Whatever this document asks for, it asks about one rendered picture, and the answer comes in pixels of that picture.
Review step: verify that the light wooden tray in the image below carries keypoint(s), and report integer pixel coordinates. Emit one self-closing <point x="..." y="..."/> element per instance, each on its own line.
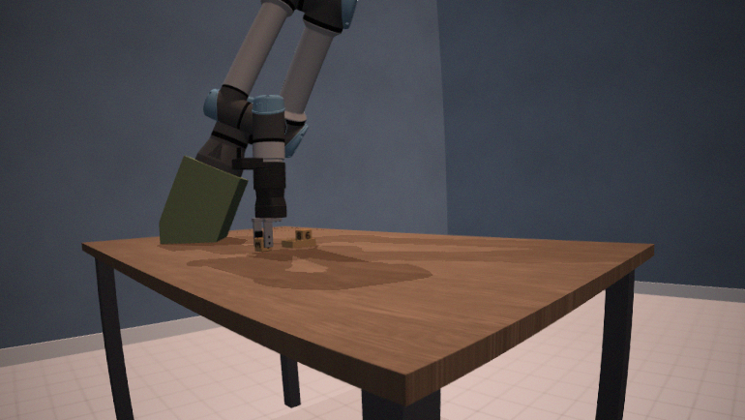
<point x="293" y="243"/>

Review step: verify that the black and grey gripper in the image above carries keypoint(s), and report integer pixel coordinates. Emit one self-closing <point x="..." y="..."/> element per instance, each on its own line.
<point x="269" y="183"/>

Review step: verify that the orange number cube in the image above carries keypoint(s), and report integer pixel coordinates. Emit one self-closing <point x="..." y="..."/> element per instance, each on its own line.
<point x="259" y="246"/>
<point x="302" y="234"/>

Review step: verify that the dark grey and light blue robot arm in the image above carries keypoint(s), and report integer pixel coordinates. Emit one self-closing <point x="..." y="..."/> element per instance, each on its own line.
<point x="261" y="118"/>

